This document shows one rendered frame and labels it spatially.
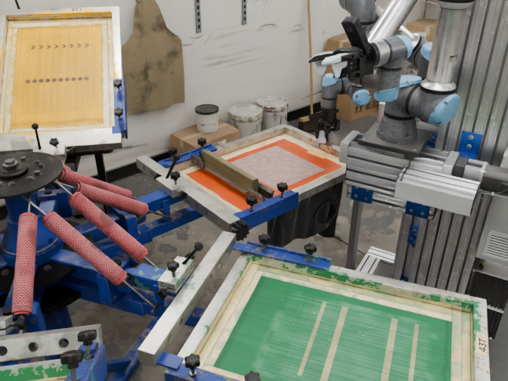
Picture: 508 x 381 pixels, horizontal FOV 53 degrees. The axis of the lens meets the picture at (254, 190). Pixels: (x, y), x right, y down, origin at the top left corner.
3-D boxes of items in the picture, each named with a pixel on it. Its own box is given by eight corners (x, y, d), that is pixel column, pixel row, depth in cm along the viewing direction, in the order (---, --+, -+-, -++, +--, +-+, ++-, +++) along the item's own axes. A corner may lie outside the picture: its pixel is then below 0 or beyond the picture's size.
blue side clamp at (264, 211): (289, 201, 213) (290, 187, 210) (298, 206, 210) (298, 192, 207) (233, 227, 197) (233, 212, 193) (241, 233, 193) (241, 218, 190)
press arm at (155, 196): (174, 194, 208) (173, 184, 205) (182, 200, 204) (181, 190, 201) (136, 209, 198) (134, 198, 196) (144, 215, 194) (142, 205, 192)
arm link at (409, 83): (398, 103, 197) (403, 69, 190) (426, 113, 188) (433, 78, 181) (376, 109, 191) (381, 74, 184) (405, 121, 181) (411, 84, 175)
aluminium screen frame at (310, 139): (285, 129, 276) (285, 122, 274) (370, 168, 237) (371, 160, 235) (159, 173, 232) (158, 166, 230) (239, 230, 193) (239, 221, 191)
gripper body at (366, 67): (350, 82, 140) (379, 73, 146) (349, 50, 136) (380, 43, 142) (330, 78, 146) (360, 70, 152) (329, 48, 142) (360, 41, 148)
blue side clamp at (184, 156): (212, 156, 250) (211, 143, 246) (218, 159, 247) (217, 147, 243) (159, 175, 233) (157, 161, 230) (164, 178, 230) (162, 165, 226)
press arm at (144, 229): (289, 174, 251) (290, 162, 248) (298, 178, 247) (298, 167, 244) (40, 279, 182) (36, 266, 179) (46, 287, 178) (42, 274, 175)
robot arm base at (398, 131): (420, 132, 197) (425, 108, 192) (410, 147, 186) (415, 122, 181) (382, 125, 204) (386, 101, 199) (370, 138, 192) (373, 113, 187)
